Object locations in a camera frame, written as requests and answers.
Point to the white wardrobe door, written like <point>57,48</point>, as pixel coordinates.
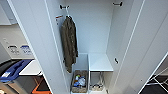
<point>146,43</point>
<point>36,43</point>

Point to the black hanging garment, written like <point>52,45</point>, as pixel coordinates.
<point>69,43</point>

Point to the white wardrobe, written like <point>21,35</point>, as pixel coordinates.
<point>93,30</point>

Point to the white inner shelf unit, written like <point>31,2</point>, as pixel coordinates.
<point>100,62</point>

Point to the small dark door hinge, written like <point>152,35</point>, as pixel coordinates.
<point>116,61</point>

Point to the orange white label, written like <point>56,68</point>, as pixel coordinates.
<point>59,18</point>

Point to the white hanger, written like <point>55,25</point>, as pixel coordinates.
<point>67,12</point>

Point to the brown wicker basket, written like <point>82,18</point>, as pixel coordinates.
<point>73,86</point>

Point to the pale basket with dark spots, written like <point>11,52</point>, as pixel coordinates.
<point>96,87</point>

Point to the black clothes hook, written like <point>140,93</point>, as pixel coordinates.
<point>117,4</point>
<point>63,6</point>

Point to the white drying rack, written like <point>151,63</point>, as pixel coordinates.
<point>159,85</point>

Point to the blue white wall sign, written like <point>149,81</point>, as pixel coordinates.
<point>26,50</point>

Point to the grey wall box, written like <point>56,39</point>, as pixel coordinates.
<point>6,15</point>

